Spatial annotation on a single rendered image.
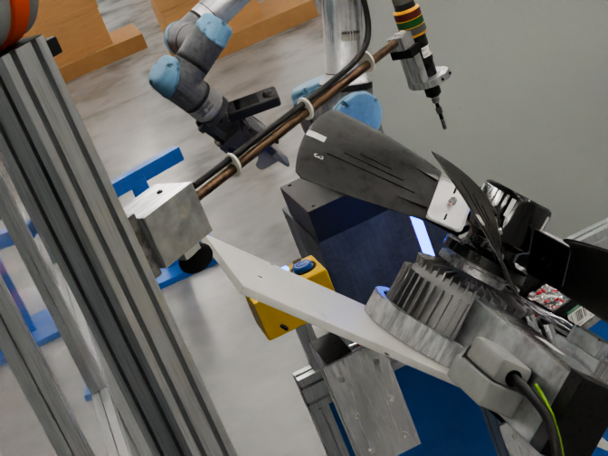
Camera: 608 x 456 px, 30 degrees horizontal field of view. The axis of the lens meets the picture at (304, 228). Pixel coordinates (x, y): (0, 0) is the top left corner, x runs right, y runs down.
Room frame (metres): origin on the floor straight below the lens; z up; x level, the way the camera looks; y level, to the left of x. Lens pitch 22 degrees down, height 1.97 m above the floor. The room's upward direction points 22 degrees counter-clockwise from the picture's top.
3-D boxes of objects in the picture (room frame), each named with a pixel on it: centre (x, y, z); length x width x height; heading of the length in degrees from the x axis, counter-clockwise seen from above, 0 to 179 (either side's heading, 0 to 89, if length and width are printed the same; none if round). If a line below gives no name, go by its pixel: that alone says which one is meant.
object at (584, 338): (1.41, -0.33, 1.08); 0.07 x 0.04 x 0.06; 20
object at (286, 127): (1.53, -0.06, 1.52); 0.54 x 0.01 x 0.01; 135
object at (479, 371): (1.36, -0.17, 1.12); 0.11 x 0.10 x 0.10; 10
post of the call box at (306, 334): (2.05, 0.08, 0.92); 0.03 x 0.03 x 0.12; 10
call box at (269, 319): (2.05, 0.08, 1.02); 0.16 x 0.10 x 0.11; 100
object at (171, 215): (1.31, 0.17, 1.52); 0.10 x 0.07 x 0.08; 135
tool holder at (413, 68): (1.74, -0.27, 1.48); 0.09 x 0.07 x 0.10; 135
